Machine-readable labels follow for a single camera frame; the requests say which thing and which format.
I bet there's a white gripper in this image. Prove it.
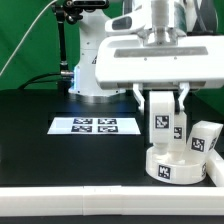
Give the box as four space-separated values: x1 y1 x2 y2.
95 35 224 113

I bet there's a white round stool seat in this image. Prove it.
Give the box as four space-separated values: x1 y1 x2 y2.
145 147 206 185

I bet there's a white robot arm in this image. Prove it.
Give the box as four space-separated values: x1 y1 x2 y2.
94 0 224 109

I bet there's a white marker sheet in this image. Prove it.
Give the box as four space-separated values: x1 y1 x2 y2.
48 117 140 135

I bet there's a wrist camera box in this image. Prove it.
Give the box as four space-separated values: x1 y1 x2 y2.
105 9 152 36

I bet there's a white right barrier rail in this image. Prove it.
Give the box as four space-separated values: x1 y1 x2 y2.
207 150 224 187

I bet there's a white barrier rail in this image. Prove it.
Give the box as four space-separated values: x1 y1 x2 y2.
0 186 224 217
207 150 224 187

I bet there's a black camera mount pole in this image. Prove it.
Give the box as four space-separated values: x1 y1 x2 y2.
52 0 109 94

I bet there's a white front barrier rail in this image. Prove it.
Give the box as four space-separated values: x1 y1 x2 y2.
0 186 224 217

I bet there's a black cable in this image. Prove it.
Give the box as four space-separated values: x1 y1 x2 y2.
17 71 73 91

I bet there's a white cable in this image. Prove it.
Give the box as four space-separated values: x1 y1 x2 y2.
0 0 58 77

